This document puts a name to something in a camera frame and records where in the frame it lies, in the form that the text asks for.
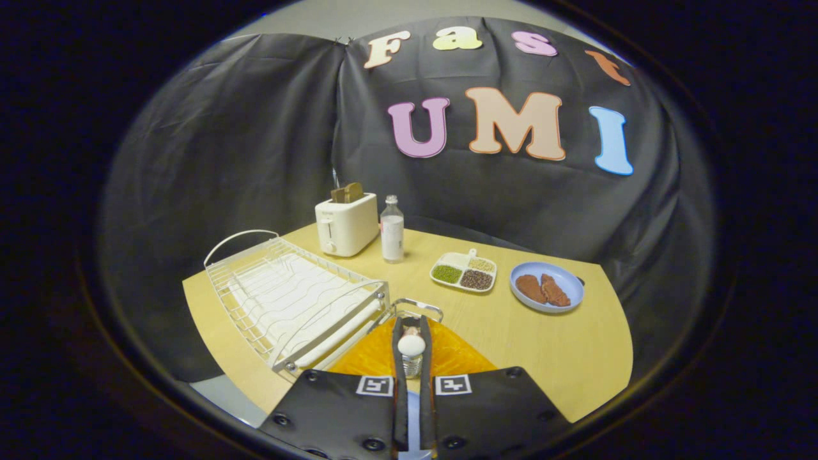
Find brown meat piece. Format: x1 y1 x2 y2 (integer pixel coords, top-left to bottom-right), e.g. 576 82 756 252
515 275 548 304
541 273 571 307

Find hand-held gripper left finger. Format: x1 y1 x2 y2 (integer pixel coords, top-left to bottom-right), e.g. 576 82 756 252
259 318 410 460

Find clear bottle with white contents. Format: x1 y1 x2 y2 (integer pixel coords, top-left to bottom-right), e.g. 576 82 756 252
380 195 405 264

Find white drip tray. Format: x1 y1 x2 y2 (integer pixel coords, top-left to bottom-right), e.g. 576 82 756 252
228 254 383 369

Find white wire dish rack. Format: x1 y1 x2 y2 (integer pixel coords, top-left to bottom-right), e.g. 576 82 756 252
203 229 390 374

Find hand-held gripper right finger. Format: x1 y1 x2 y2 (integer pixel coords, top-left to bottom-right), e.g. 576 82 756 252
419 316 571 459

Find black backdrop cloth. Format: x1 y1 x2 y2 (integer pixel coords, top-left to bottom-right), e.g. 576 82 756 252
99 16 720 384

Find blue plate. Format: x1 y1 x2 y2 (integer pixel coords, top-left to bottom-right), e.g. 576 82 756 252
509 261 585 314

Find white divided tray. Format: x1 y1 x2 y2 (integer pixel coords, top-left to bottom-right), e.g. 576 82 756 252
429 249 498 294

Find cream toaster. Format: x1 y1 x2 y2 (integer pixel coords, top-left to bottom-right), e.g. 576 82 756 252
315 193 380 257

